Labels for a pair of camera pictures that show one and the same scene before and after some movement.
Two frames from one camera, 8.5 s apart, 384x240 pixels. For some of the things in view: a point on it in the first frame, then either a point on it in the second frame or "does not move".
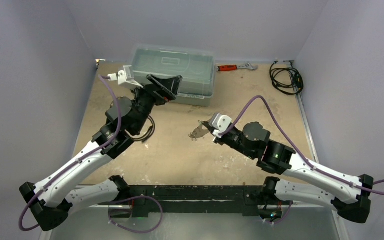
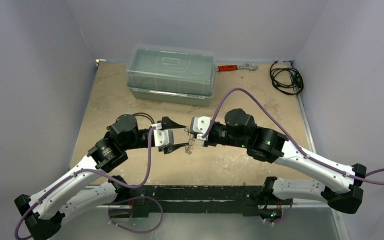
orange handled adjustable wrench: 232,67 does not move
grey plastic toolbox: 196,67 does not move
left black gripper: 169,87 to 167,123
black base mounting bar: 146,199 does not move
